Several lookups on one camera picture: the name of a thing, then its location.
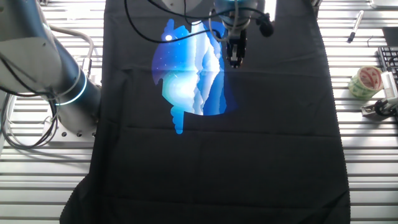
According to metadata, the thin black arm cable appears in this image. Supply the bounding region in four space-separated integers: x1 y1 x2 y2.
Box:
146 0 271 26

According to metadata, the black camera cable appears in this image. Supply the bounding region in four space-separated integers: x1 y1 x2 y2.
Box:
374 98 398 118

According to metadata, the silver marker pen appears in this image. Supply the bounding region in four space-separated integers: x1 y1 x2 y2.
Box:
346 10 364 44

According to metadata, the grey flat device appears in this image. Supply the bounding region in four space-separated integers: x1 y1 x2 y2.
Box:
369 0 398 9

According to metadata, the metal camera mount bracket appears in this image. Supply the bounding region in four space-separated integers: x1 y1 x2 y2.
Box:
360 102 388 119

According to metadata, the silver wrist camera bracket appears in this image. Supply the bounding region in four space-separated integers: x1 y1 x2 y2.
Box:
264 0 278 22

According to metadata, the clear packing tape roll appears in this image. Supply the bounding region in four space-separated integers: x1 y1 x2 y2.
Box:
347 65 384 101

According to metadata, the black keyboard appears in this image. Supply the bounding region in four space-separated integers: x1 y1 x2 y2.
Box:
377 46 398 85

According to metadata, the black cable bundle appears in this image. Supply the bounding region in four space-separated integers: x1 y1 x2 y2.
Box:
0 52 60 151

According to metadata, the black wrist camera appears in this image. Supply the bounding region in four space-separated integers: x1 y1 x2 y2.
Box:
256 12 275 38

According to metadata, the black cloth with blue print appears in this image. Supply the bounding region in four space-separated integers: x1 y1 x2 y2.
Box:
58 0 351 224

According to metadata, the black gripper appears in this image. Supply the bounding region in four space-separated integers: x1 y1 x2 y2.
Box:
225 28 249 68

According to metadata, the grey arm cable loop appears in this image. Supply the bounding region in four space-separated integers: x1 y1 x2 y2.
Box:
207 0 241 43

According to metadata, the thick grey robot base cable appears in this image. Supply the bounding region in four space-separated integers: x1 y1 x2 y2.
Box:
49 24 96 78

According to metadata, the long black arm cable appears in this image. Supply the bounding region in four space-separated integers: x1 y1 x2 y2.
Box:
123 0 222 44

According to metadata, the dark grey box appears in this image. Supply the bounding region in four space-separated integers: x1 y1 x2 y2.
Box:
382 27 398 47

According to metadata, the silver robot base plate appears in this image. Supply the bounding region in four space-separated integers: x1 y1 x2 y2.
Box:
43 108 97 144

